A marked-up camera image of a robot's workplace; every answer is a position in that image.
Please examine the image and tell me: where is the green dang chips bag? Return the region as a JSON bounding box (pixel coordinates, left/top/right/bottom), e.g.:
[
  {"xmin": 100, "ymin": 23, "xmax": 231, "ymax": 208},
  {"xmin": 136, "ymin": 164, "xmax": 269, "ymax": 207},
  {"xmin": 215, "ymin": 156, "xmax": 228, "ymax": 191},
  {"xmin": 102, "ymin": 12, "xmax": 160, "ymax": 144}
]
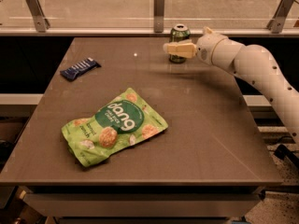
[{"xmin": 62, "ymin": 88, "xmax": 168, "ymax": 167}]

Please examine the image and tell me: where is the right metal rail bracket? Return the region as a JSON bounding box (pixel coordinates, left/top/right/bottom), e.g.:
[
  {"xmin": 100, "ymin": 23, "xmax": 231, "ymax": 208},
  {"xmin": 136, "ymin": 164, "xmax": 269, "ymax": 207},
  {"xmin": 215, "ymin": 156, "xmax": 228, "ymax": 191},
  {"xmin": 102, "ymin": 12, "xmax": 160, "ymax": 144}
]
[{"xmin": 266, "ymin": 0, "xmax": 295, "ymax": 34}]

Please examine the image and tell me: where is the blue snack bar wrapper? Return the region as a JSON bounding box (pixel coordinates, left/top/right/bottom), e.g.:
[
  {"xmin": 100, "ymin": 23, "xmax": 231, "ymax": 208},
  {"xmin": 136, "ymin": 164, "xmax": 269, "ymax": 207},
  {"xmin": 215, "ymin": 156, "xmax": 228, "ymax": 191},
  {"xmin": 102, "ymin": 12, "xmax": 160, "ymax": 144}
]
[{"xmin": 60, "ymin": 58, "xmax": 101, "ymax": 81}]

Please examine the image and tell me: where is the left metal rail bracket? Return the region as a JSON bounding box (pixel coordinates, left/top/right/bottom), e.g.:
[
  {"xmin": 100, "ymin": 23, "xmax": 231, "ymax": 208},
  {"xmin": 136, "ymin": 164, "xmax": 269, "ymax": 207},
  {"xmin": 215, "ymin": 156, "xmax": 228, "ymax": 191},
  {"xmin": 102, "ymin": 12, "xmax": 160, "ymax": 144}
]
[{"xmin": 25, "ymin": 0, "xmax": 50, "ymax": 33}]

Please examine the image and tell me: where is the black cable on floor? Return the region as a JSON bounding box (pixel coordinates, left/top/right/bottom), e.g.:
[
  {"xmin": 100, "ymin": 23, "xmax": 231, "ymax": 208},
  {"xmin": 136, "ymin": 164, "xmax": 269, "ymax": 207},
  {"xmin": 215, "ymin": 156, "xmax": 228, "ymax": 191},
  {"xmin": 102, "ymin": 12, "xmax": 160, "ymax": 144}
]
[{"xmin": 268, "ymin": 135, "xmax": 299, "ymax": 170}]

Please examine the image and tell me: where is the metal rail bracket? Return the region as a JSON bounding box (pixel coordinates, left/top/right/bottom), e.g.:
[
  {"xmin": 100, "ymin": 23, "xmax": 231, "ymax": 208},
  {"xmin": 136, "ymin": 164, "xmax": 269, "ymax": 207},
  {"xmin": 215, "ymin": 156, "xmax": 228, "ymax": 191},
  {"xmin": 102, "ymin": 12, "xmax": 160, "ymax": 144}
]
[
  {"xmin": 153, "ymin": 0, "xmax": 164, "ymax": 33},
  {"xmin": 266, "ymin": 0, "xmax": 295, "ymax": 34},
  {"xmin": 25, "ymin": 0, "xmax": 50, "ymax": 33}
]

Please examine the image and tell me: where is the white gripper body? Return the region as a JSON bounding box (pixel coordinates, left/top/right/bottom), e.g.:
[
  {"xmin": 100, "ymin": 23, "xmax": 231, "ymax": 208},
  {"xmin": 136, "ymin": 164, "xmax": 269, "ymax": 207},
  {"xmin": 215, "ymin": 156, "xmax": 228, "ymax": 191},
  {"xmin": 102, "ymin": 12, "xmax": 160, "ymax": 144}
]
[{"xmin": 196, "ymin": 33, "xmax": 228, "ymax": 67}]

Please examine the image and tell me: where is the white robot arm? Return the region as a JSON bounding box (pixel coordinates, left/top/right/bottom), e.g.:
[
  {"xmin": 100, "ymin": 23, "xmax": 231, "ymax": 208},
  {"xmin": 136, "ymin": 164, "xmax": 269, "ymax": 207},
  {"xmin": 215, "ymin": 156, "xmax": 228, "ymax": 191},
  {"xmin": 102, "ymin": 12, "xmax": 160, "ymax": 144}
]
[{"xmin": 164, "ymin": 27, "xmax": 299, "ymax": 144}]

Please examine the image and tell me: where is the middle metal rail bracket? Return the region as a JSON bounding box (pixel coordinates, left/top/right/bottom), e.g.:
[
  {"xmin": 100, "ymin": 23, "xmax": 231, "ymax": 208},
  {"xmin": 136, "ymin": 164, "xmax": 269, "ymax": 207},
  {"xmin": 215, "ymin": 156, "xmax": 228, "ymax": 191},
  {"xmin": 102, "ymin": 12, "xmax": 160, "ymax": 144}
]
[{"xmin": 153, "ymin": 0, "xmax": 164, "ymax": 33}]

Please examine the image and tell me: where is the green soda can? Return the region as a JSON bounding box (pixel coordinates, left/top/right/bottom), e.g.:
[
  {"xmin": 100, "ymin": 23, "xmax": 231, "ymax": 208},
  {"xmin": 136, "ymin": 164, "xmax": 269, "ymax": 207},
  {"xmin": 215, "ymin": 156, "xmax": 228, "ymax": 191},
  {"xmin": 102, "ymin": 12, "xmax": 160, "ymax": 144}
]
[{"xmin": 169, "ymin": 23, "xmax": 191, "ymax": 63}]

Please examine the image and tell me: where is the glass barrier panel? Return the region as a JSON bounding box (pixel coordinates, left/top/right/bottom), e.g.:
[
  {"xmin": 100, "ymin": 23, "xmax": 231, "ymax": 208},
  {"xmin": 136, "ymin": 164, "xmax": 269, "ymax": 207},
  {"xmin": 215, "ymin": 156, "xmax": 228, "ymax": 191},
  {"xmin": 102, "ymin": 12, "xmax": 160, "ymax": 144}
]
[{"xmin": 0, "ymin": 0, "xmax": 299, "ymax": 30}]

